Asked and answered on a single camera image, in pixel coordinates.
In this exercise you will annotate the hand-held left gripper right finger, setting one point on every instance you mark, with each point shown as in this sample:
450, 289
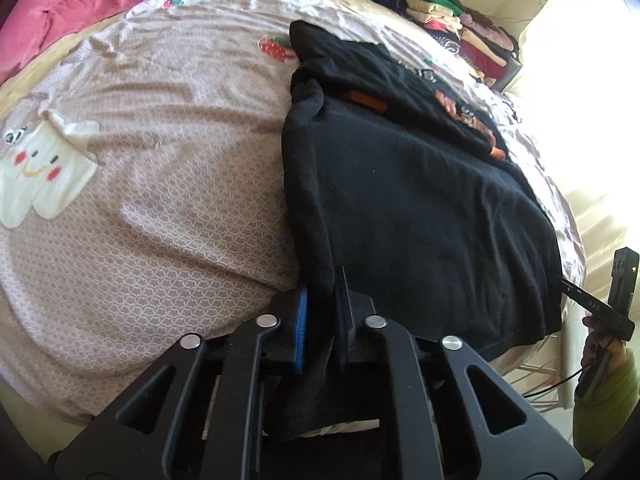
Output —
342, 330

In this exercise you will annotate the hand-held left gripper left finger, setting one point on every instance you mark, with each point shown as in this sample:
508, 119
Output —
301, 335

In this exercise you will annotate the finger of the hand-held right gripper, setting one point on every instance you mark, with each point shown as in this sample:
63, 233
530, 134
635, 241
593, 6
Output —
570, 290

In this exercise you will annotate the black sweater with orange cuffs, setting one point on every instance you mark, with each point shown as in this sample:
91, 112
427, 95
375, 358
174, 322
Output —
425, 210

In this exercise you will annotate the person's right forearm green sleeve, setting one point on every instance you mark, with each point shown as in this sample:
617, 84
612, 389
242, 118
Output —
615, 400

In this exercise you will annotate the pile of folded clothes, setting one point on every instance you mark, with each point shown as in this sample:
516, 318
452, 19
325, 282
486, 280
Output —
475, 40

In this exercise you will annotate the person's right hand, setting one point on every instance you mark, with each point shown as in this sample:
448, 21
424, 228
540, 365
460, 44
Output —
597, 347

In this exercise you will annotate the white sheer curtain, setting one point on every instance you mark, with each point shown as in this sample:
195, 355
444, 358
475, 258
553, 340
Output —
575, 110

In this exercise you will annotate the printed pink bed sheet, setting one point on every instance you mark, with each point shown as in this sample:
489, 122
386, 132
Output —
175, 185

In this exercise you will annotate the black storage box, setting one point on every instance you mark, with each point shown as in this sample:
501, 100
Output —
510, 77

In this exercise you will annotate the dark navy garment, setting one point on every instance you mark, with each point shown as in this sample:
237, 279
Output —
387, 0

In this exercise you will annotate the pink quilt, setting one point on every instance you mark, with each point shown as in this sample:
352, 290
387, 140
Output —
100, 5

